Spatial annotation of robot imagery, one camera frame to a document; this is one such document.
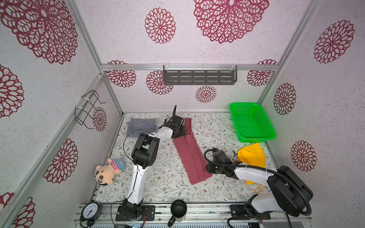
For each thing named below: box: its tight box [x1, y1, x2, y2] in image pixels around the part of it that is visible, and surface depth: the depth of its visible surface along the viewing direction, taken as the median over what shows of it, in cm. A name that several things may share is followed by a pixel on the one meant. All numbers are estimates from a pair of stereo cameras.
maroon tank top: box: [172, 117, 213, 185], surface depth 96 cm
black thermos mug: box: [167, 199, 188, 228], surface depth 71 cm
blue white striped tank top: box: [126, 118, 157, 138], surface depth 112 cm
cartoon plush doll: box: [94, 155, 126, 186], surface depth 82 cm
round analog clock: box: [79, 199, 103, 227], surface depth 73 cm
